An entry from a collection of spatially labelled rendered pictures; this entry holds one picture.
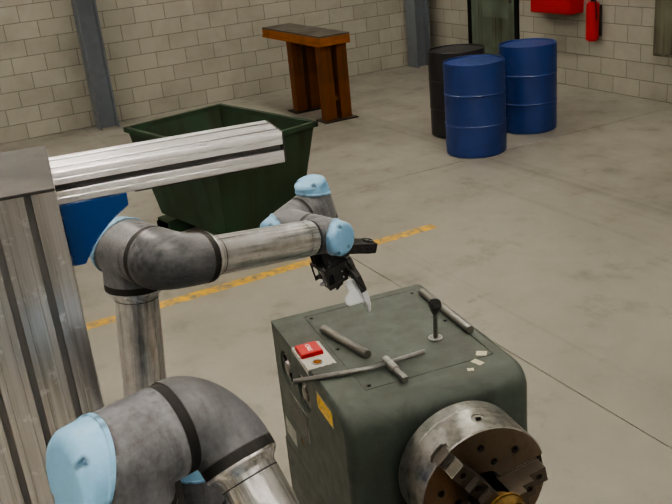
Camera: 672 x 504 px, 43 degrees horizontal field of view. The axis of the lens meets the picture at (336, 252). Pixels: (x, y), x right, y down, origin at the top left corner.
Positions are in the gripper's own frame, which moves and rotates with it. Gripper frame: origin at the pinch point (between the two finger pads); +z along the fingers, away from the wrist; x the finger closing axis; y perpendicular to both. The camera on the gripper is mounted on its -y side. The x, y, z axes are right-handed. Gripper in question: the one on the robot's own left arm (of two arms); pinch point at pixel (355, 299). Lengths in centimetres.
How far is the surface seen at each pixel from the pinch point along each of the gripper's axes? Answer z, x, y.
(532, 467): 29, 48, -8
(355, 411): 11.6, 20.8, 17.5
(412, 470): 22.6, 34.9, 14.6
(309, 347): 12.9, -10.0, 12.2
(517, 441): 23, 45, -7
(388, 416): 15.0, 24.5, 11.7
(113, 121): 233, -909, -147
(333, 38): 180, -688, -371
